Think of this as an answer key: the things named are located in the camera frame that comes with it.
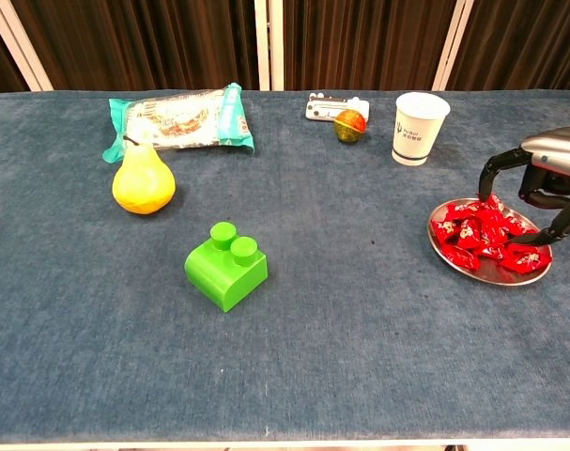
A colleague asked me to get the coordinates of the teal snack package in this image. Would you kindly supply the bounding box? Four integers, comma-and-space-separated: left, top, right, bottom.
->
101, 82, 256, 164

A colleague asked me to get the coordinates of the round steel plate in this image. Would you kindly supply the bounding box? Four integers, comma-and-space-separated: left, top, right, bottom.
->
426, 196, 554, 288

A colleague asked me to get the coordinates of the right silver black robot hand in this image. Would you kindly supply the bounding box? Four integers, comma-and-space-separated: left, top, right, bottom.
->
477, 124, 570, 246

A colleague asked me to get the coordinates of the orange green toy ball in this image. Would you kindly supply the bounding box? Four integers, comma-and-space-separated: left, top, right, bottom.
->
333, 108, 367, 145

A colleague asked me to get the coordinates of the blue table cloth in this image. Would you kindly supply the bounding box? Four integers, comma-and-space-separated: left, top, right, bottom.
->
0, 88, 570, 445

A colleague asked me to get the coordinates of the white paper cup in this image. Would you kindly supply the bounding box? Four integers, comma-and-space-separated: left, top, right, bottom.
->
391, 91, 453, 167

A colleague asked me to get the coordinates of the yellow toy pear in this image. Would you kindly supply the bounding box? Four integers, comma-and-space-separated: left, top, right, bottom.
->
111, 134, 177, 216

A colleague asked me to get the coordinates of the green building block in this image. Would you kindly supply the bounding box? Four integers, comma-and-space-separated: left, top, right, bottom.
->
183, 221, 270, 314

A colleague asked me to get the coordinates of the white plastic clip device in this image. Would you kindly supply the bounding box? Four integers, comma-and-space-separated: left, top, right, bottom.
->
305, 91, 371, 124

